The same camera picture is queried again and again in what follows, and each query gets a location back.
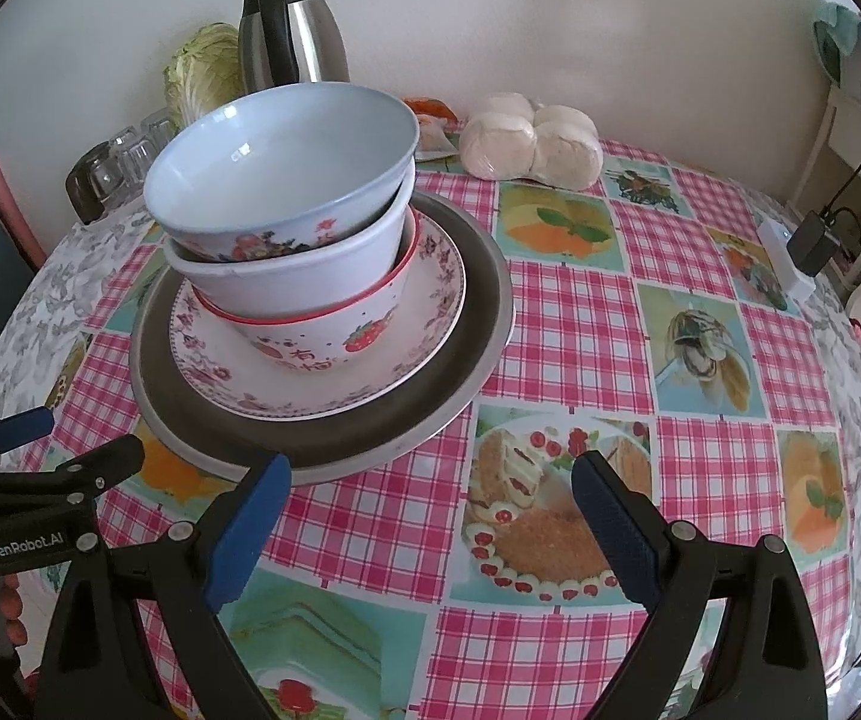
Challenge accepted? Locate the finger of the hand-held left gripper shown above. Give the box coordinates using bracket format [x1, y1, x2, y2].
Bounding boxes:
[0, 406, 55, 466]
[46, 435, 145, 496]

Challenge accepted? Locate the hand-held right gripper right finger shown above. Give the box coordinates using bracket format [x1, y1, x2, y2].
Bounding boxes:
[571, 450, 829, 720]

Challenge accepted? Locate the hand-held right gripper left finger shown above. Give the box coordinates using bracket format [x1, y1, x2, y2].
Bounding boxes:
[32, 454, 292, 720]

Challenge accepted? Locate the red-rimmed strawberry print bowl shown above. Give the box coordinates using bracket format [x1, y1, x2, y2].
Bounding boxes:
[194, 214, 420, 376]

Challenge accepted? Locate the stainless steel basin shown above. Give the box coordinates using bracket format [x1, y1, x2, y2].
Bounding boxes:
[128, 191, 515, 487]

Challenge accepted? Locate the pink floral rim plate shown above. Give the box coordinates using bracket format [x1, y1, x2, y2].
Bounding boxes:
[169, 211, 469, 421]

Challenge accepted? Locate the white bowl with floral print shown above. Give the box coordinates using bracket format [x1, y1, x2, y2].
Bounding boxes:
[143, 82, 422, 265]

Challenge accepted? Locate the pink checked tablecloth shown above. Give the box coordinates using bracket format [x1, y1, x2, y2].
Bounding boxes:
[40, 139, 861, 720]

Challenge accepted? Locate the clear glass cup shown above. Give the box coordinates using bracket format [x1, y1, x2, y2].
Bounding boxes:
[141, 109, 180, 158]
[104, 127, 157, 200]

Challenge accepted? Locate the white power strip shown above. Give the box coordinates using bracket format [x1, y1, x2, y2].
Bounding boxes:
[758, 219, 814, 299]

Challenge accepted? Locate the black power adapter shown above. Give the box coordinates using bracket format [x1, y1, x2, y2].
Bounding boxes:
[786, 211, 844, 277]

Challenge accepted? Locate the napa cabbage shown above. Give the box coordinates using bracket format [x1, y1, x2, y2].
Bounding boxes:
[164, 22, 245, 132]

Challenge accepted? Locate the bag of white steamed buns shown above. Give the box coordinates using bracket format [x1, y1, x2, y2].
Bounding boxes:
[458, 92, 604, 191]

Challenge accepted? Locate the orange snack packet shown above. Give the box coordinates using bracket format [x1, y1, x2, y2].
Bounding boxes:
[413, 114, 461, 162]
[402, 96, 460, 121]

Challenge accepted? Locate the stainless steel thermos jug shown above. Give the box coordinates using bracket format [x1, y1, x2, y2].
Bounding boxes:
[237, 0, 351, 95]

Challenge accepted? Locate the teal patterned cloth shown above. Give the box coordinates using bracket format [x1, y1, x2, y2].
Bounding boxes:
[812, 4, 861, 83]

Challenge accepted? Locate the white wooden frame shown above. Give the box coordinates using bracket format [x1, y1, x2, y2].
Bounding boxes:
[788, 86, 861, 278]

